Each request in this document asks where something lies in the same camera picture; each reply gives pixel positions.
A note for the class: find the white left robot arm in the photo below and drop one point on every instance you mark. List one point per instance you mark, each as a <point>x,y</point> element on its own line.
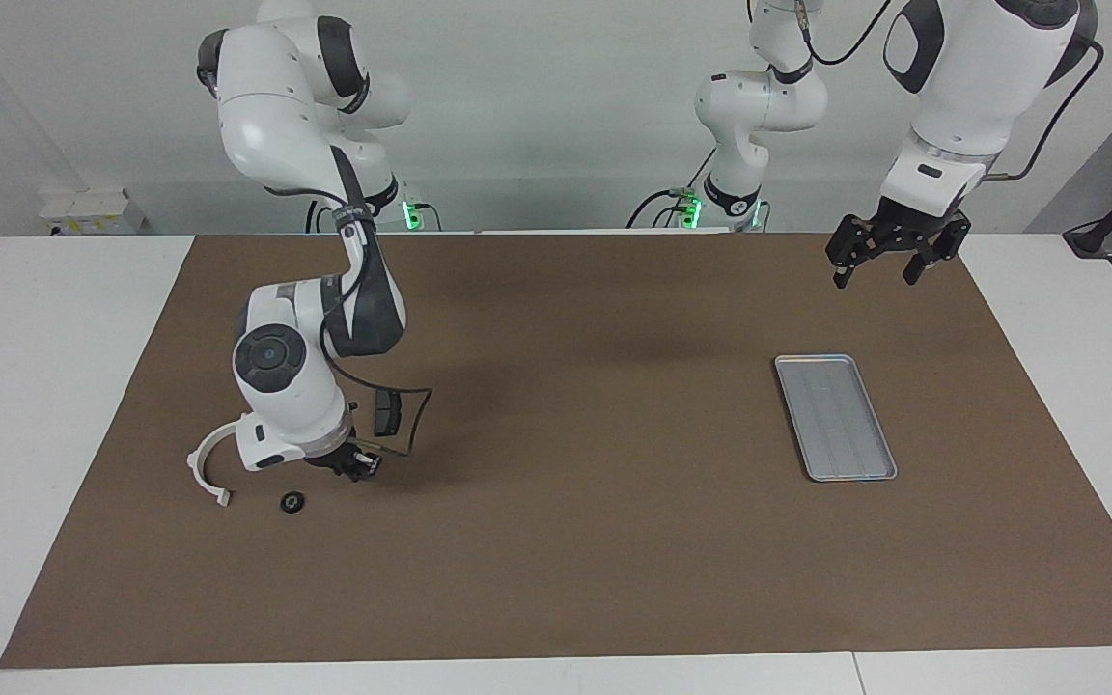
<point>961,97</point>

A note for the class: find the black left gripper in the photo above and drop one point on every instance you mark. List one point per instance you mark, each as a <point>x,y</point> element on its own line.
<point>899,227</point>

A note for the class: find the black bearing gear white centre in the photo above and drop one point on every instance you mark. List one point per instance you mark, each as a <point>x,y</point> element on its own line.
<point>292,502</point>

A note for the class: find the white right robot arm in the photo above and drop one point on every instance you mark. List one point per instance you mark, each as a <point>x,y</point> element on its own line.
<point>286,386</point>

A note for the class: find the white semicircular plastic bracket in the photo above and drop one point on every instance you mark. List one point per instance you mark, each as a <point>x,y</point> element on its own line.
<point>197,463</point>

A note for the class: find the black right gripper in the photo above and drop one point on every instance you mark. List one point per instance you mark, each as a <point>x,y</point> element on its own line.
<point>339,457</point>

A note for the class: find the white power socket box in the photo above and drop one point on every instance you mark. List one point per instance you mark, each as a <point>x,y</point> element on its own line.
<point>93,212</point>

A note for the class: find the brown table mat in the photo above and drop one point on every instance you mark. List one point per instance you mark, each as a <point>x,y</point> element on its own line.
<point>566,560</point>

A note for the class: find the silver ribbed metal tray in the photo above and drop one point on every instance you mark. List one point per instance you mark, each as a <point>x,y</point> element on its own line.
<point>841,425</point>

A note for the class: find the short dark brake pad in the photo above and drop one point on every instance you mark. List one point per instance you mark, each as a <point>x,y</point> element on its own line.
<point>386,411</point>

